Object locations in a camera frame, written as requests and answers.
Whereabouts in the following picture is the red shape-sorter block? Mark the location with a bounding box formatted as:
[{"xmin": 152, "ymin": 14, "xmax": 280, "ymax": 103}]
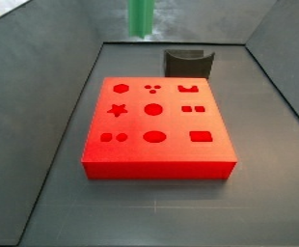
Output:
[{"xmin": 81, "ymin": 77, "xmax": 237, "ymax": 179}]

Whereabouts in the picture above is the black curved fixture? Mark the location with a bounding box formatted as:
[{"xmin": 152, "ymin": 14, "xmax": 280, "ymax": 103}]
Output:
[{"xmin": 164, "ymin": 49, "xmax": 215, "ymax": 78}]

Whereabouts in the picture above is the green star-profile bar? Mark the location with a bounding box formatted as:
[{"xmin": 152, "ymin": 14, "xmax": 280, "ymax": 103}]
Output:
[{"xmin": 128, "ymin": 0, "xmax": 155, "ymax": 38}]

